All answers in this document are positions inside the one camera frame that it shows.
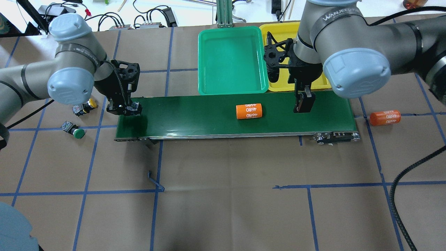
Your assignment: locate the green conveyor belt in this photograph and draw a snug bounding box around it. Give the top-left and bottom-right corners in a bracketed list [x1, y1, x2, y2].
[115, 91, 360, 144]

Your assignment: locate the aluminium frame post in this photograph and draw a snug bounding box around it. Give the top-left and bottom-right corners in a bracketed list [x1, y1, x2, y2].
[216, 0, 234, 28]

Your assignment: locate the black power adapter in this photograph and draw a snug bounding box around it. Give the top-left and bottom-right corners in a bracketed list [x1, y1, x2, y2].
[163, 7, 177, 27]

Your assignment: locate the yellow plastic tray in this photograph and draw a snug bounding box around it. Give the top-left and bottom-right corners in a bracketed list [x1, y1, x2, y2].
[259, 22, 331, 92]

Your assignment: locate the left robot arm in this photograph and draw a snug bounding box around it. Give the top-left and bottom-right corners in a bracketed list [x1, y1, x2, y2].
[0, 13, 142, 148]

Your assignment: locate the green push button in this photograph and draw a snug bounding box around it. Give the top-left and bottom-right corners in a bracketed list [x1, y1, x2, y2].
[61, 121, 86, 139]
[128, 102, 142, 116]

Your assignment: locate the orange cylinder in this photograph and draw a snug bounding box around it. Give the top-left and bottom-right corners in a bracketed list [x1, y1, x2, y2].
[236, 103, 263, 120]
[369, 110, 401, 127]

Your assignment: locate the yellow push button lower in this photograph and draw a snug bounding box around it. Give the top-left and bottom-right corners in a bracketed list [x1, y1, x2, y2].
[72, 98, 98, 116]

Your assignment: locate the green plastic tray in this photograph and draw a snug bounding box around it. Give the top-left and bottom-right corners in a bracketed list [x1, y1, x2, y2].
[198, 26, 269, 95]

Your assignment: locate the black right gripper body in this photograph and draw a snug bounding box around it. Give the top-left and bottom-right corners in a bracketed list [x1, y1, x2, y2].
[263, 37, 322, 88]

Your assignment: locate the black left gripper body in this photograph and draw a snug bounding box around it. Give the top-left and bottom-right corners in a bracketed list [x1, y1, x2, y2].
[101, 60, 140, 108]

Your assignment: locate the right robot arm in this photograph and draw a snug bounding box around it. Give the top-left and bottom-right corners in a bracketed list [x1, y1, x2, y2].
[263, 0, 446, 113]

